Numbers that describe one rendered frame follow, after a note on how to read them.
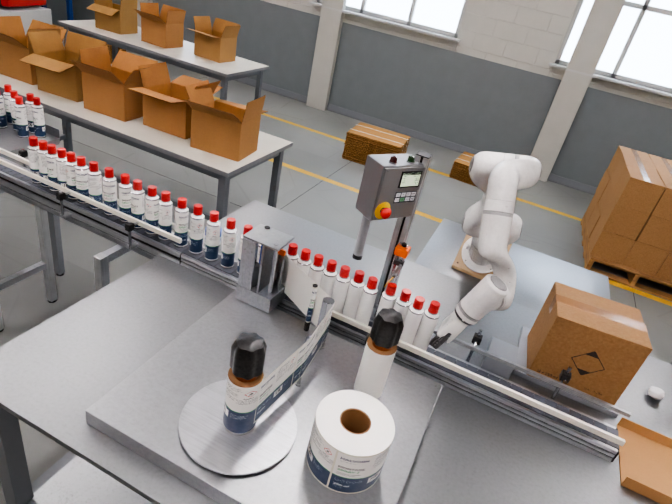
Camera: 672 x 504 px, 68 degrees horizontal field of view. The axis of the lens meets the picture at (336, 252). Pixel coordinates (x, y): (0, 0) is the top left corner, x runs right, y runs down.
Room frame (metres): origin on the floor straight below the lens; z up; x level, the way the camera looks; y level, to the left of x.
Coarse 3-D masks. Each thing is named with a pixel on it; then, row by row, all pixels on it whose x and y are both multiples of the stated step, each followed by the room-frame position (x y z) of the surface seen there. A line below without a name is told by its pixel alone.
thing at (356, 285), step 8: (360, 272) 1.44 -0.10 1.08; (352, 280) 1.44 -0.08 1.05; (360, 280) 1.43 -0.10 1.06; (352, 288) 1.42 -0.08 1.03; (360, 288) 1.42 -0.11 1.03; (352, 296) 1.42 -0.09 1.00; (360, 296) 1.43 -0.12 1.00; (344, 304) 1.44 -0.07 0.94; (352, 304) 1.42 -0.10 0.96; (344, 312) 1.43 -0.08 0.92; (352, 312) 1.42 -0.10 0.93
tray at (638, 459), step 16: (624, 432) 1.23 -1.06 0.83; (640, 432) 1.24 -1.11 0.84; (656, 432) 1.23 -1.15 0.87; (624, 448) 1.16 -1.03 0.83; (640, 448) 1.18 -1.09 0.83; (656, 448) 1.19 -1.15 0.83; (624, 464) 1.10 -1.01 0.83; (640, 464) 1.11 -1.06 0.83; (656, 464) 1.12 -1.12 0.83; (624, 480) 1.02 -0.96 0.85; (640, 480) 1.05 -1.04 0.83; (656, 480) 1.06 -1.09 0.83; (656, 496) 0.99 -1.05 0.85
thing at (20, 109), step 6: (18, 96) 2.36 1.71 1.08; (18, 102) 2.34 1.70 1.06; (18, 108) 2.33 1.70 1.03; (24, 108) 2.35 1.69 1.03; (18, 114) 2.33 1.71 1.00; (24, 114) 2.35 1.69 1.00; (18, 120) 2.33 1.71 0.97; (24, 120) 2.34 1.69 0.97; (18, 126) 2.33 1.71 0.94; (24, 126) 2.34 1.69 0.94; (18, 132) 2.33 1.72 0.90; (24, 132) 2.34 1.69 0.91
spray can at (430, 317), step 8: (432, 304) 1.35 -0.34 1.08; (440, 304) 1.36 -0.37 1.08; (424, 312) 1.36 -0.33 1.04; (432, 312) 1.35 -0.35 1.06; (424, 320) 1.35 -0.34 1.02; (432, 320) 1.34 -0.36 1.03; (424, 328) 1.34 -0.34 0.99; (432, 328) 1.34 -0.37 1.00; (416, 336) 1.36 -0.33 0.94; (424, 336) 1.34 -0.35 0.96; (416, 344) 1.34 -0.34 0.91; (424, 344) 1.34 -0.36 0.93
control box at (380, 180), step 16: (368, 160) 1.50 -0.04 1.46; (384, 160) 1.49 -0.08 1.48; (400, 160) 1.52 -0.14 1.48; (368, 176) 1.49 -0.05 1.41; (384, 176) 1.44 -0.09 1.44; (400, 176) 1.47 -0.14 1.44; (368, 192) 1.47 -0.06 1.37; (384, 192) 1.45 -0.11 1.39; (368, 208) 1.45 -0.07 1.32; (400, 208) 1.50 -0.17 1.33
